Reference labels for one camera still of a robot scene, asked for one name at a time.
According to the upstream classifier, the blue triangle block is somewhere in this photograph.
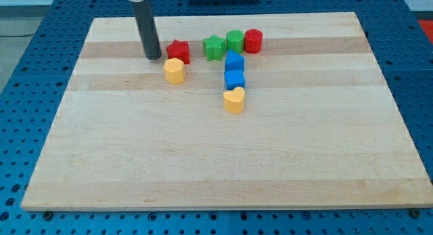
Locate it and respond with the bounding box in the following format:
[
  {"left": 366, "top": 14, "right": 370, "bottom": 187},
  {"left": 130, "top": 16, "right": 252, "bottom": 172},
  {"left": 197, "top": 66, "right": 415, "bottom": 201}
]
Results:
[{"left": 225, "top": 50, "right": 245, "bottom": 71}]

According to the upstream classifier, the blue cube block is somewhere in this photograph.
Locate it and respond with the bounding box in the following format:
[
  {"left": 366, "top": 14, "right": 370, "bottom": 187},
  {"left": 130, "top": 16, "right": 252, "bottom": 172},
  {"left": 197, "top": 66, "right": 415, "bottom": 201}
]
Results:
[{"left": 224, "top": 69, "right": 245, "bottom": 90}]

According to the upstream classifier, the yellow heart block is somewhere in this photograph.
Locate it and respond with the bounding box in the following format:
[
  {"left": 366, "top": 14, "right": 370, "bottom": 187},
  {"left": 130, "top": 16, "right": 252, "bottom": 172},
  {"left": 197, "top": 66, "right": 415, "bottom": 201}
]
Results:
[{"left": 223, "top": 87, "right": 246, "bottom": 114}]

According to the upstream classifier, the yellow pentagon block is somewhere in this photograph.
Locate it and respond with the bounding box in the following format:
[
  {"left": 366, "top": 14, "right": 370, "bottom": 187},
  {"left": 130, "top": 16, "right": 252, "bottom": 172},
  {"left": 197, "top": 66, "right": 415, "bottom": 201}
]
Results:
[{"left": 163, "top": 58, "right": 185, "bottom": 85}]

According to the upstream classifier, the light wooden board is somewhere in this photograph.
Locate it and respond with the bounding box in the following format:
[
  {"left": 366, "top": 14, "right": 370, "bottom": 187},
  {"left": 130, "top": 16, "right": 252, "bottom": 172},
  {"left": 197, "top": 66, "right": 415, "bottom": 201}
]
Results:
[{"left": 21, "top": 12, "right": 432, "bottom": 212}]

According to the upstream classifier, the red cylinder block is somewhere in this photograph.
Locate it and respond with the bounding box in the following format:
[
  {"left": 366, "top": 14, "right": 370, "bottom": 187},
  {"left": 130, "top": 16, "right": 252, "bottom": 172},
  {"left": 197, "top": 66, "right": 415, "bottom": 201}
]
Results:
[{"left": 244, "top": 28, "right": 263, "bottom": 54}]

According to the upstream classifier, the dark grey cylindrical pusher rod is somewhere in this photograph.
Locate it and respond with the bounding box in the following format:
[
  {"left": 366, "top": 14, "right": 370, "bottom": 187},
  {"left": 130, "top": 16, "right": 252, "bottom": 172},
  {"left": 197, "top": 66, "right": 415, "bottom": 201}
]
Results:
[{"left": 132, "top": 0, "right": 162, "bottom": 60}]

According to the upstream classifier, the green cylinder block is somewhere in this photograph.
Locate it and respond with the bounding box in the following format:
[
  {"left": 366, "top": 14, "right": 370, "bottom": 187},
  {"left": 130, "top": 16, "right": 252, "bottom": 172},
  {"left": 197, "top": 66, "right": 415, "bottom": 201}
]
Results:
[{"left": 226, "top": 30, "right": 244, "bottom": 54}]

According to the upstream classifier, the green star block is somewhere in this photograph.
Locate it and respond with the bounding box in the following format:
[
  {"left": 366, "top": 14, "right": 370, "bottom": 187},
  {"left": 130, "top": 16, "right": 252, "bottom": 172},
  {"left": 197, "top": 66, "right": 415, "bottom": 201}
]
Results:
[{"left": 202, "top": 35, "right": 226, "bottom": 61}]

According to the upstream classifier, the red star block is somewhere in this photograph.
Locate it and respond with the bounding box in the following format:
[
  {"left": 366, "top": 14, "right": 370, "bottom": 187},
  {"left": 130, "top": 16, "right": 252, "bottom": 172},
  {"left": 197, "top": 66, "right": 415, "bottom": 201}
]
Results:
[{"left": 166, "top": 39, "right": 190, "bottom": 64}]

